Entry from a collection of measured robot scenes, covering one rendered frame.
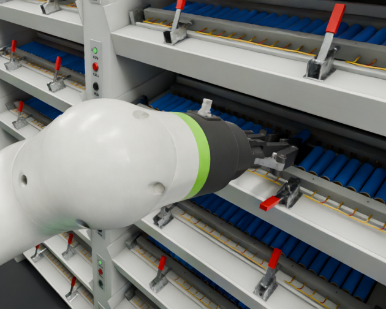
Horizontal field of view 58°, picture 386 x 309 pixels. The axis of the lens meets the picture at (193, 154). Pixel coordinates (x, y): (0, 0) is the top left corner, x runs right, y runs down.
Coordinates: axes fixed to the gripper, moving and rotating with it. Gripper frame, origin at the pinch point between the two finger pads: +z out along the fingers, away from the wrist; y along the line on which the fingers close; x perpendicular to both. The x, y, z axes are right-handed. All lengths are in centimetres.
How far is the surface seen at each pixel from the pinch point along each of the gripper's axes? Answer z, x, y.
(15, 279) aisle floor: 10, 96, 99
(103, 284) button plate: 6, 58, 42
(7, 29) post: 2, -3, 108
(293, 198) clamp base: -2.6, 6.7, -5.4
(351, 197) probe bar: -0.3, 3.5, -12.6
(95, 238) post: 4, 44, 46
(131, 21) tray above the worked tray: -4.3, -13.7, 37.1
